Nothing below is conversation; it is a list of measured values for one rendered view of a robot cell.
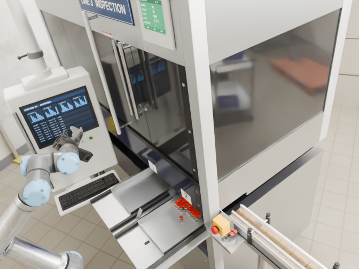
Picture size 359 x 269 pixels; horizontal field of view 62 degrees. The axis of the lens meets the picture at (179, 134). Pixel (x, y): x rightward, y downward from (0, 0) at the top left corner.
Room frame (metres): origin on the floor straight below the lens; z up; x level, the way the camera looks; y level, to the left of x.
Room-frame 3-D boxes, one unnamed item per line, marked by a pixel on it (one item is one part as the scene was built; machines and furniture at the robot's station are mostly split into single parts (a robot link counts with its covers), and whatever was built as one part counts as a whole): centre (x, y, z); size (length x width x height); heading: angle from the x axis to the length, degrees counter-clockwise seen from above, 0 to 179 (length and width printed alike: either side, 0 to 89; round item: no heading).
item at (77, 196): (1.53, 0.67, 0.82); 0.40 x 0.14 x 0.02; 115
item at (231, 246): (0.96, -0.18, 0.87); 0.14 x 0.13 x 0.02; 122
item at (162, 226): (1.10, 0.09, 0.90); 0.34 x 0.26 x 0.04; 122
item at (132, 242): (1.20, 0.24, 0.87); 0.70 x 0.48 x 0.02; 32
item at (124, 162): (1.87, 0.47, 0.73); 1.98 x 0.01 x 0.25; 32
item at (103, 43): (1.60, 0.29, 1.50); 0.47 x 0.01 x 0.59; 32
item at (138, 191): (1.38, 0.27, 0.90); 0.34 x 0.26 x 0.04; 122
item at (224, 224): (0.95, -0.14, 0.99); 0.08 x 0.07 x 0.07; 122
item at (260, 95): (1.25, -0.50, 1.50); 0.85 x 0.01 x 0.59; 122
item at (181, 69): (1.05, -0.05, 1.40); 0.05 x 0.01 x 0.80; 32
